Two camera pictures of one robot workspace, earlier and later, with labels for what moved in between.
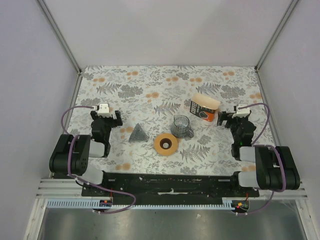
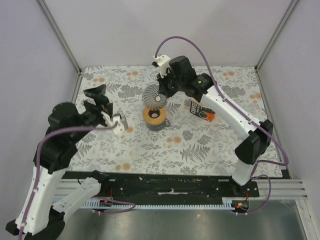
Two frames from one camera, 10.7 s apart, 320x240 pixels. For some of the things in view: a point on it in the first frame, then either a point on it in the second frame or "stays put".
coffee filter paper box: [204, 106] stays put
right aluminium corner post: [292, 6] stays put
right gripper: [222, 116] → [162, 90]
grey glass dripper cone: [138, 135] → [152, 99]
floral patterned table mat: [169, 114] stays put
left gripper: [115, 122] → [101, 106]
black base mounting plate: [168, 186] stays put
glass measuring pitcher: [181, 128] → [166, 123]
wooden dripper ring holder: [165, 144] → [150, 120]
